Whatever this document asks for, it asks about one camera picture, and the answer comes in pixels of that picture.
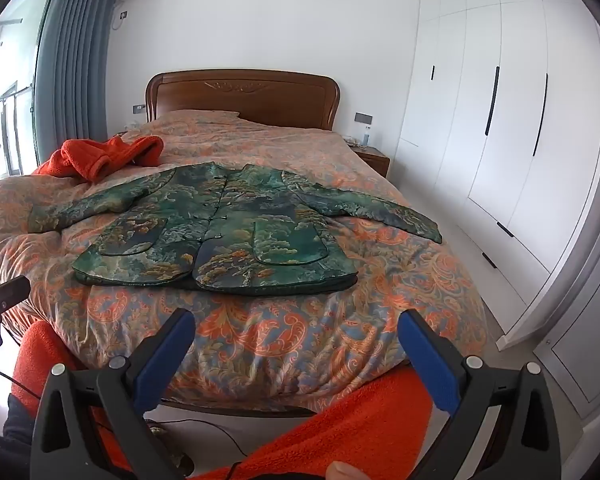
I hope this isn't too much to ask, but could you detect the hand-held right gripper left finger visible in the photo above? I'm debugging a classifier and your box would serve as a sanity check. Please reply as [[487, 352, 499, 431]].
[[30, 308, 197, 480]]

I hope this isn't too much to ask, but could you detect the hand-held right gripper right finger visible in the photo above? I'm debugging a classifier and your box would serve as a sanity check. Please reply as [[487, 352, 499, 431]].
[[397, 308, 563, 480]]

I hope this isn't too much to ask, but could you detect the green patterned jacket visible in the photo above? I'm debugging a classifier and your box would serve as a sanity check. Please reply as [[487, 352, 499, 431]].
[[27, 161, 443, 293]]

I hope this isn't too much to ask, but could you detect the clothes drying rack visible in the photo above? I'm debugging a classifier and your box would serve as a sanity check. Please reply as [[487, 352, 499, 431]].
[[0, 80, 33, 171]]

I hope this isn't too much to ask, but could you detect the person's right hand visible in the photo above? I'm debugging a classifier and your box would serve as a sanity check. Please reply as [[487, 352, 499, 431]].
[[325, 461, 367, 480]]

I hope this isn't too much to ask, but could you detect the orange paisley quilt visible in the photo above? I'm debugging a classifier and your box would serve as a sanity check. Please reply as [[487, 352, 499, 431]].
[[0, 109, 488, 413]]

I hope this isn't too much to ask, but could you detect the white panelled door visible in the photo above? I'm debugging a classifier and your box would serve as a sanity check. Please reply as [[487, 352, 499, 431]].
[[495, 25, 600, 436]]

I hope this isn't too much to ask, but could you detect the orange fleece robe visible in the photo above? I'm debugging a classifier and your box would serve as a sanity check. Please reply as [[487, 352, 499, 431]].
[[30, 135, 165, 184]]

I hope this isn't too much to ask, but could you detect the wooden nightstand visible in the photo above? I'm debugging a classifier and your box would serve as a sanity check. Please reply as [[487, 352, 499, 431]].
[[347, 144, 391, 178]]

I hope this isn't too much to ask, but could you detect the grey-blue curtain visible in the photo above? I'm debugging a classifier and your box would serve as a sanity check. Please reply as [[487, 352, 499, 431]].
[[32, 0, 121, 176]]

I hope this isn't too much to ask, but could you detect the glass balcony door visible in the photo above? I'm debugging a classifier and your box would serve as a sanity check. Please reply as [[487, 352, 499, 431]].
[[0, 0, 56, 181]]

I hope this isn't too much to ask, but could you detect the patterned pillow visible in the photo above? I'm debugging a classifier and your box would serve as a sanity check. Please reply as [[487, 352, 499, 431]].
[[166, 108, 241, 123]]

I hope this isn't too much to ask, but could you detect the white built-in wardrobe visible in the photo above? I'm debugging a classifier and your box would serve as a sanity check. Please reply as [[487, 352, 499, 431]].
[[397, 0, 600, 306]]

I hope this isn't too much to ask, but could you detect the brown wooden headboard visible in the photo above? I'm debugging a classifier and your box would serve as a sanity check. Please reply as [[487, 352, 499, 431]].
[[145, 69, 342, 418]]

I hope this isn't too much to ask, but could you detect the thin black cable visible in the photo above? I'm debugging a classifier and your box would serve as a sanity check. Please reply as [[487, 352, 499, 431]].
[[0, 361, 27, 390]]

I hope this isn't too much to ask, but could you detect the black floor cable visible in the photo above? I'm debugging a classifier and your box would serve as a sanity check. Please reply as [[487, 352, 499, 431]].
[[145, 417, 246, 480]]

